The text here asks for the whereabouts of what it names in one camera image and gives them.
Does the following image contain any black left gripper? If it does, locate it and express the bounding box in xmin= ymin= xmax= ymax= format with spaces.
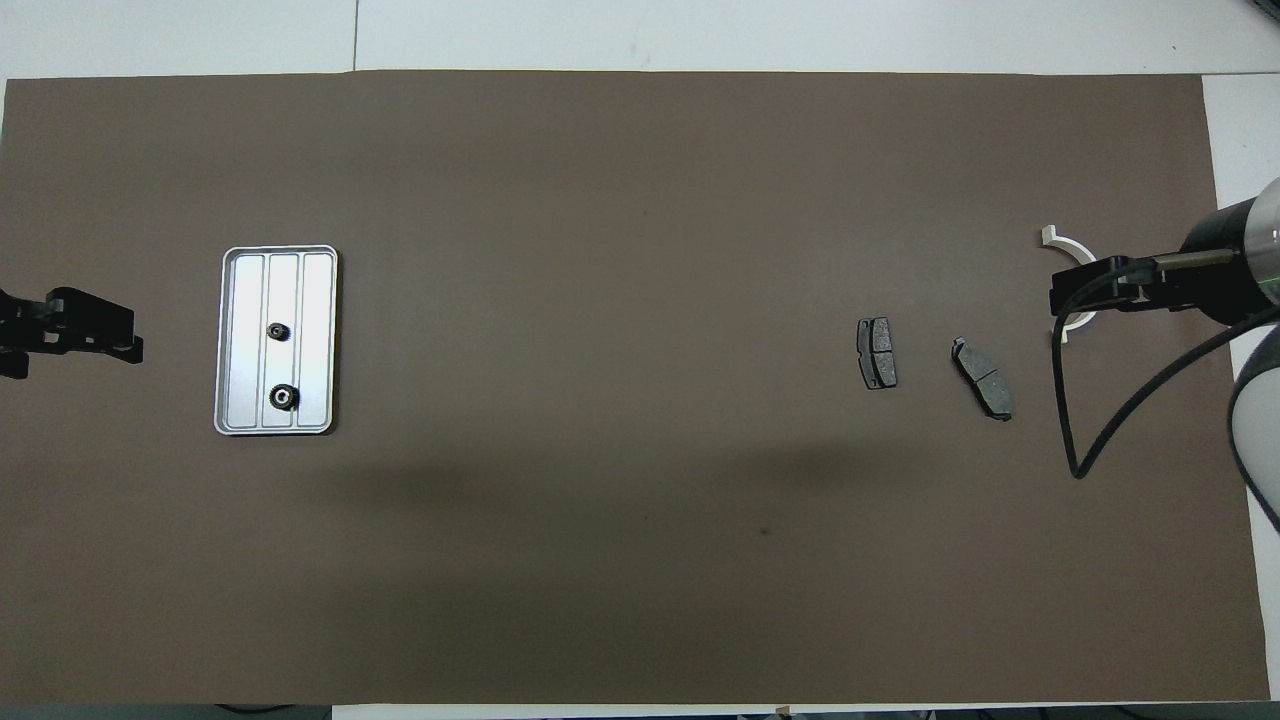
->
xmin=0 ymin=287 xmax=145 ymax=380

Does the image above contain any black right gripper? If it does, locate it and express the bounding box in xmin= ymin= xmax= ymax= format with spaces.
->
xmin=1050 ymin=198 xmax=1263 ymax=327

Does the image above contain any silver metal tray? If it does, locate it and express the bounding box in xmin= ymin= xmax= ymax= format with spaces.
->
xmin=214 ymin=245 xmax=339 ymax=437

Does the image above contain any white curved plastic part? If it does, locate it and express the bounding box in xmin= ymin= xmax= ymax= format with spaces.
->
xmin=1040 ymin=226 xmax=1099 ymax=345

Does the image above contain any dark eared brake pad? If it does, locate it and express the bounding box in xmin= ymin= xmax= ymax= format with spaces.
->
xmin=950 ymin=338 xmax=1014 ymax=423

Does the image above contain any dark rectangular brake pad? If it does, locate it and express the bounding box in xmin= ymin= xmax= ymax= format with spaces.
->
xmin=857 ymin=317 xmax=899 ymax=391

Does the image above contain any brown table mat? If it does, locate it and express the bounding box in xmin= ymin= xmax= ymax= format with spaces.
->
xmin=0 ymin=70 xmax=1271 ymax=706

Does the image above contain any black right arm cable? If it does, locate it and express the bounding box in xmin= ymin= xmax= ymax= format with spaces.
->
xmin=1054 ymin=262 xmax=1280 ymax=480

